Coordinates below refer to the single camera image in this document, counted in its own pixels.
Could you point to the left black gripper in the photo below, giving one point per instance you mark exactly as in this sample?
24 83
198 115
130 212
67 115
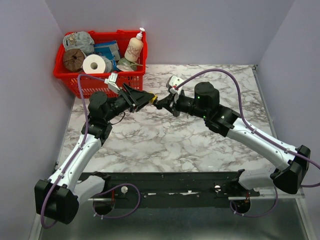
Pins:
135 99

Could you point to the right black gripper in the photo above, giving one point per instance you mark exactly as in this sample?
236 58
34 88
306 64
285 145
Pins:
165 103

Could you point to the yellow padlock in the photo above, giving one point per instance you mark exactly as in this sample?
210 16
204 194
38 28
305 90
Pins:
153 98

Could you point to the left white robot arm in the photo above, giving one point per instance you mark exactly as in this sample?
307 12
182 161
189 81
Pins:
60 196

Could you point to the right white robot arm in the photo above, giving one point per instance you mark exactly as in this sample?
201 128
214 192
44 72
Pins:
289 168

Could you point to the green white packet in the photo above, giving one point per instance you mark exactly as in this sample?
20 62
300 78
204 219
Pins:
125 65

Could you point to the cream pump lotion bottle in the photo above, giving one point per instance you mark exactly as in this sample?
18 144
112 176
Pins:
135 47

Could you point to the blue plastic package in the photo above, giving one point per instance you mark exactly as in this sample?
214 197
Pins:
108 49

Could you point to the red plastic basket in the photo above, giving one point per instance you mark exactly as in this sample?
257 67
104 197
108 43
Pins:
132 78

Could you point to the white toilet paper roll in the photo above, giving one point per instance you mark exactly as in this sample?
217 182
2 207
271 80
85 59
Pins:
94 64

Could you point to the brown paper roll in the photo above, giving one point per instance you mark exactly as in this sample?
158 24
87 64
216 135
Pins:
73 60

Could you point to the grey crumpled printed bag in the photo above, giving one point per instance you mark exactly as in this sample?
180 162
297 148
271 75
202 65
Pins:
79 40

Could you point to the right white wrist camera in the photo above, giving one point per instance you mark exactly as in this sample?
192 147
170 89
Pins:
172 84

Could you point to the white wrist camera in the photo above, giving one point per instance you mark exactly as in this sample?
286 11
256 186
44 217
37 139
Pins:
172 84
111 82

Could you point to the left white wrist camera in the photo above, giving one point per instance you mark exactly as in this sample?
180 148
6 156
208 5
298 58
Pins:
111 82

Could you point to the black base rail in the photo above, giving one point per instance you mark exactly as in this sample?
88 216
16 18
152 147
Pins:
174 189

